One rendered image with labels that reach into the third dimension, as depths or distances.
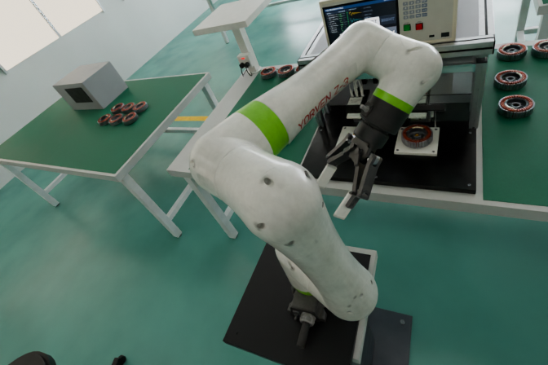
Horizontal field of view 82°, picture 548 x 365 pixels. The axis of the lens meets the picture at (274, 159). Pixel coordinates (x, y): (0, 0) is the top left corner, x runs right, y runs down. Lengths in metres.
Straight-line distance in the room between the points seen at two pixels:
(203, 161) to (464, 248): 1.65
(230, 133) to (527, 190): 0.99
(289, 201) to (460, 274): 1.56
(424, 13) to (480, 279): 1.28
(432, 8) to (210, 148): 0.90
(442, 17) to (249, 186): 0.95
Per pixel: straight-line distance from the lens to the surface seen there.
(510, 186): 1.27
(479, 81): 1.31
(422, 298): 1.84
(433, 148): 1.32
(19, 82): 5.24
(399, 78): 0.71
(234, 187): 0.47
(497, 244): 2.02
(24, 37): 5.36
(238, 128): 0.56
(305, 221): 0.44
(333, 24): 1.28
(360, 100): 1.37
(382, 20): 1.24
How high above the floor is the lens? 1.71
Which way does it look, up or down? 40 degrees down
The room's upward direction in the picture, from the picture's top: 24 degrees counter-clockwise
